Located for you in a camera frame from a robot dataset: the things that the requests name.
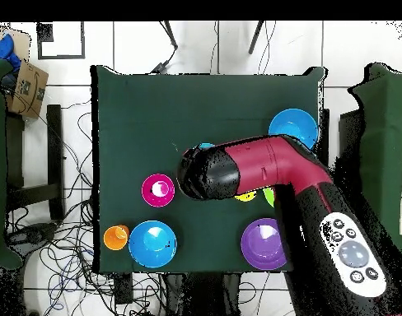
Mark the crimson small bowl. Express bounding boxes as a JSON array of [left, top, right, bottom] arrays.
[[141, 173, 176, 208]]

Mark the large green bowl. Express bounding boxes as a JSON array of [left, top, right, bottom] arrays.
[[262, 186, 276, 208]]

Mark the dark green tablecloth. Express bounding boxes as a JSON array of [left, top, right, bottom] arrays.
[[90, 64, 327, 274]]

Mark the large blue bowl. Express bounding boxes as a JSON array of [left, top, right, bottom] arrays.
[[268, 108, 320, 151], [128, 219, 178, 268]]

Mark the large purple bowl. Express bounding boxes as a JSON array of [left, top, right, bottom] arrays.
[[240, 217, 287, 272]]

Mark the orange cup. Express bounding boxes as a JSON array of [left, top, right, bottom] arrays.
[[102, 224, 130, 252]]

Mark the black power adapter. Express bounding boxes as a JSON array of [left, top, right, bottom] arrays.
[[150, 61, 169, 75]]

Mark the black power brick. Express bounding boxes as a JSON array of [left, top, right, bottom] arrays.
[[114, 272, 133, 305]]

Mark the black tripod leg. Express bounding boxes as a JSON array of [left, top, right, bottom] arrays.
[[247, 21, 265, 55], [159, 21, 179, 50]]

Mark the black equipment box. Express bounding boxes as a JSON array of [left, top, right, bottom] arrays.
[[338, 109, 366, 185]]

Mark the cardboard box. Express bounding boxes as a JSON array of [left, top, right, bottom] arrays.
[[5, 59, 49, 119]]

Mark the blue cloth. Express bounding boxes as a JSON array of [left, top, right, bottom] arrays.
[[0, 33, 22, 72]]

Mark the black cable tangle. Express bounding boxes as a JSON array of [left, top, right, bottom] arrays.
[[6, 98, 166, 316]]

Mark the black bench frame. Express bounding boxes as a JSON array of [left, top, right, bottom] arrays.
[[6, 104, 65, 221]]

